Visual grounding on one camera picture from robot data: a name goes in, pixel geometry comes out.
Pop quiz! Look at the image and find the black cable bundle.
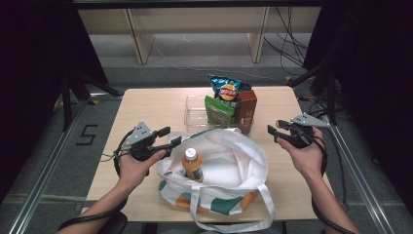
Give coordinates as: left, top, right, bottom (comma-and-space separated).
262, 6, 310, 76

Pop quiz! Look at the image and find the green snack packet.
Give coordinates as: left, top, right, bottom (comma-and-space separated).
204, 95, 236, 127

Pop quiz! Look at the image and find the white tote bag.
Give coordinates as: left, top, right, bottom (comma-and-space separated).
156, 127, 277, 234

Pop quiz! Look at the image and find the person's left hand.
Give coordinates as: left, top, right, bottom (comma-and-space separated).
118, 149, 167, 193

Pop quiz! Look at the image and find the black metal stand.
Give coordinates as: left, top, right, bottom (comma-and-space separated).
286, 61, 339, 126
61, 69, 123, 131

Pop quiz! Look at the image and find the blue chips bag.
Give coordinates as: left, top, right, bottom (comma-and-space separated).
207, 73, 252, 102

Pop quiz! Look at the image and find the person's right hand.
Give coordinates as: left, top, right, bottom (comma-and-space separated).
276, 127, 325, 178

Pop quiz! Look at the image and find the right hand-held gripper cable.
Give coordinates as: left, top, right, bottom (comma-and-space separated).
301, 128, 357, 234

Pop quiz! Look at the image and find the metal floor rail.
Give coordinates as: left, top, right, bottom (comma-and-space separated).
8, 97, 95, 234
324, 123, 397, 234

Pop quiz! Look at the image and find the brown carton box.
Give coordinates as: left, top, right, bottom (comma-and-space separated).
234, 89, 258, 126

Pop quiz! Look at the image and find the clear plastic tray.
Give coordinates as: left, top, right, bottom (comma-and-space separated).
183, 94, 255, 135

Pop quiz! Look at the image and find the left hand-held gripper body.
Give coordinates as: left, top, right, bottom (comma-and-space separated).
125, 121, 165, 162

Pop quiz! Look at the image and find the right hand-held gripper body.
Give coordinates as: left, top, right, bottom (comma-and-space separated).
285, 112, 330, 149

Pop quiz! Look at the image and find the hand-held gripper cable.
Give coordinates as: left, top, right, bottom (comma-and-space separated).
57, 128, 137, 232
301, 128, 357, 234

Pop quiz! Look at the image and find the left hand-held gripper cable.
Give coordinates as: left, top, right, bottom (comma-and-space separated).
57, 128, 137, 232

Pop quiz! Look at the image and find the beige desk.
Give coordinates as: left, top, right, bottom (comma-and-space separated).
77, 6, 322, 65

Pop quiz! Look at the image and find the black chair seat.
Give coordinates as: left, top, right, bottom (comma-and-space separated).
96, 211, 130, 234

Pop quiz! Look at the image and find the dark curtain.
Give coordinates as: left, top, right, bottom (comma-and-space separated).
0, 0, 109, 203
303, 0, 413, 215

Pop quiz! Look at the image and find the black cable tangle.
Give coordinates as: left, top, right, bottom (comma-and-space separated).
298, 94, 333, 131

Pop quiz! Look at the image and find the orange juice bottle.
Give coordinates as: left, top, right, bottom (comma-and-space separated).
181, 147, 205, 183

